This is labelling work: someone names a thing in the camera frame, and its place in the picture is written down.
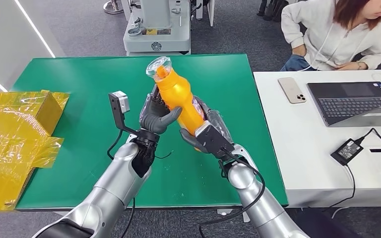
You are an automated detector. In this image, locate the white machine base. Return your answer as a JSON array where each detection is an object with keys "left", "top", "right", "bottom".
[{"left": 123, "top": 0, "right": 192, "bottom": 57}]

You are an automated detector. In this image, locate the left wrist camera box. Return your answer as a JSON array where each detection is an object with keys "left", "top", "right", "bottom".
[{"left": 108, "top": 91, "right": 140, "bottom": 136}]

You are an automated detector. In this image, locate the white furniture panel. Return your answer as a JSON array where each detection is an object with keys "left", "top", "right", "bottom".
[{"left": 195, "top": 0, "right": 215, "bottom": 28}]

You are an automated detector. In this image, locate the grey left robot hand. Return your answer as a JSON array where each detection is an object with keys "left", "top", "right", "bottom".
[{"left": 139, "top": 84, "right": 183, "bottom": 135}]

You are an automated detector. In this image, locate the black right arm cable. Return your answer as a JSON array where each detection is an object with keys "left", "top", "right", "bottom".
[{"left": 198, "top": 149, "right": 266, "bottom": 238}]

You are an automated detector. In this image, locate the beige smartphone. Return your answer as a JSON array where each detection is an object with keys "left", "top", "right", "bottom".
[{"left": 278, "top": 77, "right": 307, "bottom": 105}]

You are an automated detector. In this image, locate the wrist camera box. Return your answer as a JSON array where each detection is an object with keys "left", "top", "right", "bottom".
[
  {"left": 195, "top": 120, "right": 236, "bottom": 162},
  {"left": 108, "top": 91, "right": 140, "bottom": 136}
]

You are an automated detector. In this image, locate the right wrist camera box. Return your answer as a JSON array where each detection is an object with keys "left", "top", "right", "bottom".
[{"left": 195, "top": 120, "right": 236, "bottom": 162}]

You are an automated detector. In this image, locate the yellow taped cardboard box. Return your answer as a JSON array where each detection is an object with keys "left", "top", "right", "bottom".
[{"left": 0, "top": 90, "right": 70, "bottom": 212}]

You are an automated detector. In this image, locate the orange plastic bottle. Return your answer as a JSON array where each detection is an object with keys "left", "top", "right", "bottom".
[{"left": 145, "top": 56, "right": 207, "bottom": 152}]

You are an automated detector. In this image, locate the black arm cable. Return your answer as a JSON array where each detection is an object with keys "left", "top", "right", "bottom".
[
  {"left": 198, "top": 149, "right": 266, "bottom": 238},
  {"left": 106, "top": 129, "right": 174, "bottom": 238}
]

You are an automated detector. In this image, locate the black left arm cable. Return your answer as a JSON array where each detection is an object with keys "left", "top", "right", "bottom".
[{"left": 106, "top": 129, "right": 174, "bottom": 238}]

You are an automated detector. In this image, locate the dark grey laptop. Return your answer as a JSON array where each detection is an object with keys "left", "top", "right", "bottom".
[{"left": 307, "top": 81, "right": 381, "bottom": 128}]

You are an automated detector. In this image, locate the black adapter mains cable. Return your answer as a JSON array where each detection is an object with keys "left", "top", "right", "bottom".
[{"left": 328, "top": 163, "right": 357, "bottom": 209}]

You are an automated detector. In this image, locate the person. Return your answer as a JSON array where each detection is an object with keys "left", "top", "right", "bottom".
[{"left": 280, "top": 0, "right": 381, "bottom": 72}]

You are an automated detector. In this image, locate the black adapter output cable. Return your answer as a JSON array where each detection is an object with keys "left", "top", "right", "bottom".
[{"left": 355, "top": 128, "right": 381, "bottom": 153}]

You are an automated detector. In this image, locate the round metal stand base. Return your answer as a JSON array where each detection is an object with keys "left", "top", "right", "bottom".
[{"left": 103, "top": 0, "right": 125, "bottom": 15}]

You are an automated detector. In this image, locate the white floor cable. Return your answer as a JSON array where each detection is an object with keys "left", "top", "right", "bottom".
[{"left": 329, "top": 207, "right": 351, "bottom": 220}]

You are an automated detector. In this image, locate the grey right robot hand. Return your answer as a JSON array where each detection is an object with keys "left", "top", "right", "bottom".
[{"left": 180, "top": 96, "right": 235, "bottom": 155}]

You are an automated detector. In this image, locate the black power adapter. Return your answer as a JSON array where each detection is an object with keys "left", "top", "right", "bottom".
[{"left": 330, "top": 138, "right": 364, "bottom": 166}]

